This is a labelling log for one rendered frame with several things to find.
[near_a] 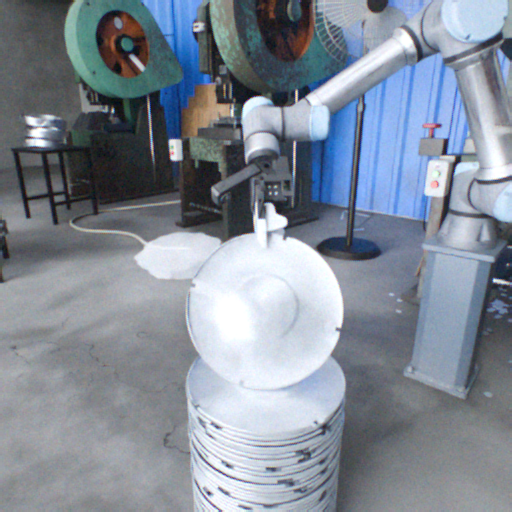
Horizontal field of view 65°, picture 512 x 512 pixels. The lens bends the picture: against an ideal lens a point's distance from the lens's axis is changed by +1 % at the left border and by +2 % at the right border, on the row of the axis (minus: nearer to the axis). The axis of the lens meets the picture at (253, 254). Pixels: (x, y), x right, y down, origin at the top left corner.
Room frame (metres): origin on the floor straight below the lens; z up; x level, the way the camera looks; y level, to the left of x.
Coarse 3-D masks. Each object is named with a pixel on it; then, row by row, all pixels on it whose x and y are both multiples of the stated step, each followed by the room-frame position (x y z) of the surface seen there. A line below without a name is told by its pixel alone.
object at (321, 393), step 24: (192, 384) 0.61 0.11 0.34; (216, 384) 0.61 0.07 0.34; (240, 384) 0.60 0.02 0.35; (312, 384) 0.61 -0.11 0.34; (336, 384) 0.61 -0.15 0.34; (216, 408) 0.55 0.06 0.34; (240, 408) 0.55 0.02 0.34; (264, 408) 0.55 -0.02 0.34; (288, 408) 0.55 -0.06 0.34; (312, 408) 0.55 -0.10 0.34; (336, 408) 0.54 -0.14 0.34; (240, 432) 0.50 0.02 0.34; (264, 432) 0.49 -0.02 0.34; (288, 432) 0.49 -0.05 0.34
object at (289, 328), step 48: (240, 240) 0.75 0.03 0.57; (288, 240) 0.75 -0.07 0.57; (192, 288) 0.69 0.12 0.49; (240, 288) 0.69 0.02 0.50; (288, 288) 0.69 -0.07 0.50; (336, 288) 0.69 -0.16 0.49; (192, 336) 0.64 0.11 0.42; (240, 336) 0.64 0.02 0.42; (288, 336) 0.64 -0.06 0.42; (336, 336) 0.64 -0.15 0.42; (288, 384) 0.59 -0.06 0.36
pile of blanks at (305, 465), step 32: (192, 416) 0.59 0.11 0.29; (192, 448) 0.57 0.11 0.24; (224, 448) 0.50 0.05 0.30; (256, 448) 0.48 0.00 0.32; (288, 448) 0.49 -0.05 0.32; (320, 448) 0.51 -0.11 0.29; (224, 480) 0.50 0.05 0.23; (256, 480) 0.49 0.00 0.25; (288, 480) 0.49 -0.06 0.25; (320, 480) 0.52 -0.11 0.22
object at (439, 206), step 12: (444, 156) 1.64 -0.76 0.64; (456, 156) 1.63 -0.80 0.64; (432, 204) 1.62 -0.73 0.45; (444, 204) 1.61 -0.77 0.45; (432, 216) 1.62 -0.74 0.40; (444, 216) 1.62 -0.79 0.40; (432, 228) 1.61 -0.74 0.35; (420, 276) 1.63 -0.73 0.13; (420, 288) 1.62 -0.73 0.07; (408, 300) 1.63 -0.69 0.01; (420, 300) 1.60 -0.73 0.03
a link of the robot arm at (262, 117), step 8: (248, 104) 0.96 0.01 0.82; (256, 104) 0.94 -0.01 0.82; (264, 104) 0.95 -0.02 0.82; (272, 104) 0.97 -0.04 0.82; (248, 112) 0.94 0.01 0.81; (256, 112) 0.93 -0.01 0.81; (264, 112) 0.93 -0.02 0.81; (272, 112) 0.93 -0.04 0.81; (280, 112) 0.93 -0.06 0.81; (248, 120) 0.93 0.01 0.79; (256, 120) 0.91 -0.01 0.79; (264, 120) 0.91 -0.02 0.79; (272, 120) 0.92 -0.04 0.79; (280, 120) 0.92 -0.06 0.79; (248, 128) 0.91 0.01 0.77; (256, 128) 0.90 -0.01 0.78; (264, 128) 0.90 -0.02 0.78; (272, 128) 0.91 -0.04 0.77; (280, 128) 0.92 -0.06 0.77; (248, 136) 0.90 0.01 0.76; (280, 136) 0.93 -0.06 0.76
